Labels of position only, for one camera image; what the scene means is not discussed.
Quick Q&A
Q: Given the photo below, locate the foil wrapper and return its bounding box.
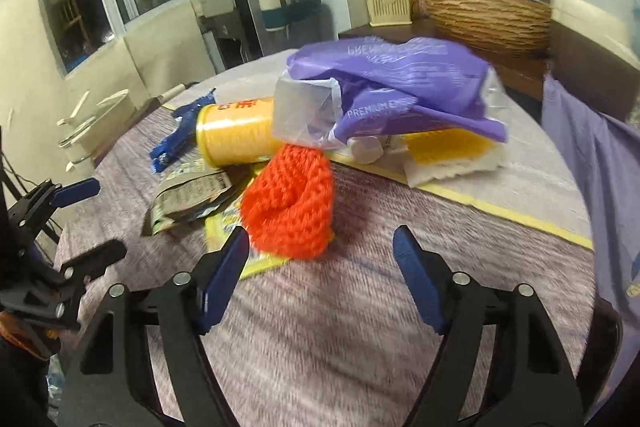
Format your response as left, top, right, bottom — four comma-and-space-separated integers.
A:
141, 159, 246, 236

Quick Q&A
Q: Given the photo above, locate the blue snack wrapper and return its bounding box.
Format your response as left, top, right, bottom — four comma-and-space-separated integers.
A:
149, 90, 215, 173

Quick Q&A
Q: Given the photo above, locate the yellow snack packet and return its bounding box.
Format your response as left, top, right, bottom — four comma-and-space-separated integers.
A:
205, 164, 296, 280

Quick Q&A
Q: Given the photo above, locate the orange knitted net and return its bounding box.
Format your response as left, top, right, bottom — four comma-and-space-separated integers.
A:
240, 144, 334, 260

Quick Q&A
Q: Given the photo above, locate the yellow white sponge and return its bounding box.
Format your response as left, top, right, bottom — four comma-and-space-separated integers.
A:
402, 128, 504, 187

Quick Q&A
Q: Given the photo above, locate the purple plastic bag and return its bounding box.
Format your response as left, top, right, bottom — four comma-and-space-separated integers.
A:
271, 37, 509, 150

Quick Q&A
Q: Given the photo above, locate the white pot with lid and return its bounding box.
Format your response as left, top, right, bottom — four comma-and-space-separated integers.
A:
56, 89, 149, 174

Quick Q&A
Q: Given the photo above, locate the purple floral cloth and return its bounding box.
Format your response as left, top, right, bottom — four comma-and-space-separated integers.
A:
541, 74, 640, 327

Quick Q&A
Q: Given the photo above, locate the water dispenser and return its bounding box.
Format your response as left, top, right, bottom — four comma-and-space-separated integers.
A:
194, 0, 334, 72

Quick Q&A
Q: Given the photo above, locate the cream utensil holder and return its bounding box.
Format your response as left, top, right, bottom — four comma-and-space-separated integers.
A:
366, 0, 411, 27

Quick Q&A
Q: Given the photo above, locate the woven brown basin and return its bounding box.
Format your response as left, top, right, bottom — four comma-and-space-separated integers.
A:
423, 0, 552, 55

